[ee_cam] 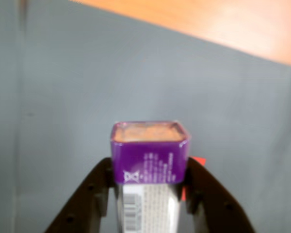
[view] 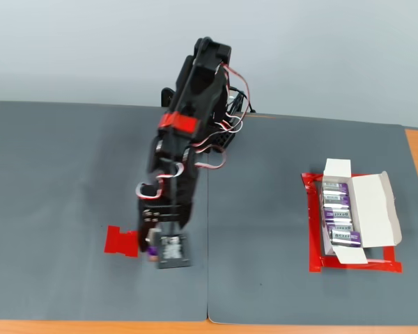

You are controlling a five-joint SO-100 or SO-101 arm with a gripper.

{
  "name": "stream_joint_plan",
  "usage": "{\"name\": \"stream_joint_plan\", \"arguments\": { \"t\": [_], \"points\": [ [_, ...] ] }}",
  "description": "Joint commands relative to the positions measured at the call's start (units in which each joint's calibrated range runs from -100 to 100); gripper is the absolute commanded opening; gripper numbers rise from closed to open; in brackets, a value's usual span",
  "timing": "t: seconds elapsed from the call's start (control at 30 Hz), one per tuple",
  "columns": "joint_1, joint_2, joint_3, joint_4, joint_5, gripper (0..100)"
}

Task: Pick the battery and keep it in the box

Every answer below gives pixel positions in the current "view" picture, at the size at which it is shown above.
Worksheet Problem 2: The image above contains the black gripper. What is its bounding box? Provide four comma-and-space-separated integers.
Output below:
136, 189, 196, 254

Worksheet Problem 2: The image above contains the white cardboard box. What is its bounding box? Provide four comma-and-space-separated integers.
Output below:
320, 158, 403, 266

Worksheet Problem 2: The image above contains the red tape patch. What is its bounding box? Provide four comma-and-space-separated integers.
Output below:
103, 225, 140, 258

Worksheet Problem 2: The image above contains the dark gray mat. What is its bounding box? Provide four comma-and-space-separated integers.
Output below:
0, 101, 210, 321
207, 111, 418, 325

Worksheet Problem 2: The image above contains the red tape band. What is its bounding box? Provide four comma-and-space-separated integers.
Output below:
159, 111, 199, 135

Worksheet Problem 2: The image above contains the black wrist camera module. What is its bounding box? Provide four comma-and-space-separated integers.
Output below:
157, 232, 193, 270

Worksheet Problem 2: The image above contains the red white black servo cable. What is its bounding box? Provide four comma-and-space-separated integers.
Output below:
190, 138, 228, 171
218, 62, 252, 135
134, 161, 185, 200

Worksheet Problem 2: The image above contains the red tape frame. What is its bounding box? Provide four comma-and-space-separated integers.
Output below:
301, 172, 404, 274

